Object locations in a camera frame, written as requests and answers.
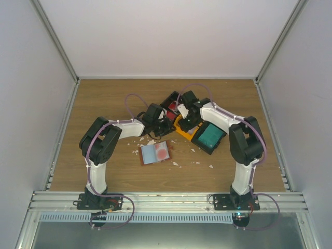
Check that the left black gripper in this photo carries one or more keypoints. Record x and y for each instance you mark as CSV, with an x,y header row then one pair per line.
x,y
167,129

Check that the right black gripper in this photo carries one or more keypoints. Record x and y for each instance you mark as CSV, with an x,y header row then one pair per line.
x,y
185,126

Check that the black bin with red cards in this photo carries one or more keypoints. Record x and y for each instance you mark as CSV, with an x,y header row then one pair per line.
x,y
172,97

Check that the red white credit card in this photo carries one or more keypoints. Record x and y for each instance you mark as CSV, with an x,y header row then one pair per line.
x,y
161,151

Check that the brown leather card holder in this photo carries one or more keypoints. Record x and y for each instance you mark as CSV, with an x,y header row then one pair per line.
x,y
155,153

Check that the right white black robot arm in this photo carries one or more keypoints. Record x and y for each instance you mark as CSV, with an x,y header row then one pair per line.
x,y
246,141

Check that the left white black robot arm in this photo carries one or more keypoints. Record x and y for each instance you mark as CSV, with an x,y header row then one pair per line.
x,y
99,142

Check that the lower red card stack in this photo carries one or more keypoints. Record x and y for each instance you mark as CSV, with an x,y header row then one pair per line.
x,y
170,115

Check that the red card stack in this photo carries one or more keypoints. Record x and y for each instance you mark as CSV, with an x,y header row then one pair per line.
x,y
170,115
172,107

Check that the upper red card stack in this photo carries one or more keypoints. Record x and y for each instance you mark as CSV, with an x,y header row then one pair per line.
x,y
172,107

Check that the black bin with teal cards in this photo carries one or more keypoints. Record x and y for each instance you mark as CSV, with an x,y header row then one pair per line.
x,y
195,141

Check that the teal card stack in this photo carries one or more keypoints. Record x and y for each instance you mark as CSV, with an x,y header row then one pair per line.
x,y
210,136

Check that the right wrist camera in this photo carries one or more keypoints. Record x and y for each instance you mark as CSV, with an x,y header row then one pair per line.
x,y
183,110

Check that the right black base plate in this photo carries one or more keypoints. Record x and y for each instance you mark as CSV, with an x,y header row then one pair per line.
x,y
228,202

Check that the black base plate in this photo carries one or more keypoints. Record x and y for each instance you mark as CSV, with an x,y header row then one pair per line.
x,y
89,201
228,202

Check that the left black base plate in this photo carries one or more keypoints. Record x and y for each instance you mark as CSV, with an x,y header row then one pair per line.
x,y
89,201

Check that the aluminium front rail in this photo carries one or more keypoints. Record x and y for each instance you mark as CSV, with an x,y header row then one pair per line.
x,y
170,202

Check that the grey slotted cable duct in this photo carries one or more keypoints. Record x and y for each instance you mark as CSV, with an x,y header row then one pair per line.
x,y
214,218

